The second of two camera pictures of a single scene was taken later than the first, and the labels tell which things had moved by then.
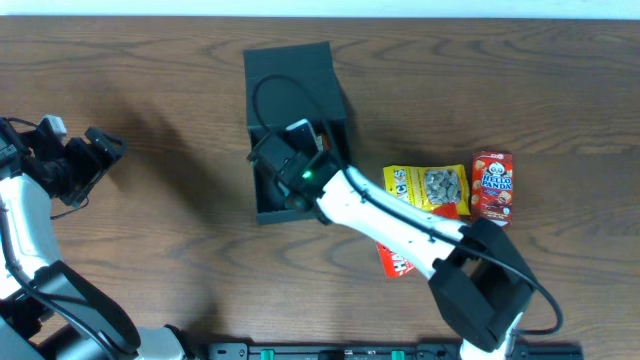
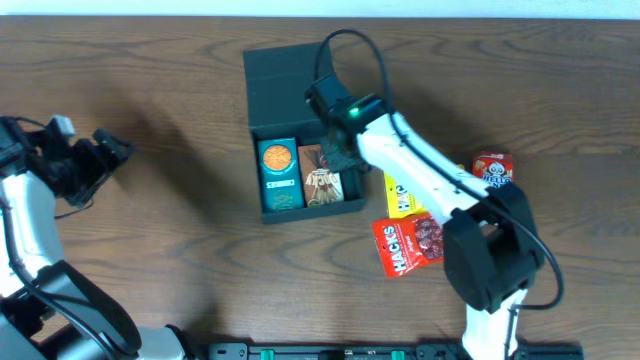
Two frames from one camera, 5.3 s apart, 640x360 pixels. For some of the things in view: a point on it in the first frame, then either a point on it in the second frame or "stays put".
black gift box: (286, 85) stays put
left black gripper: (91, 169) stays put
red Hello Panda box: (492, 185) stays put
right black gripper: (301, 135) -> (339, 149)
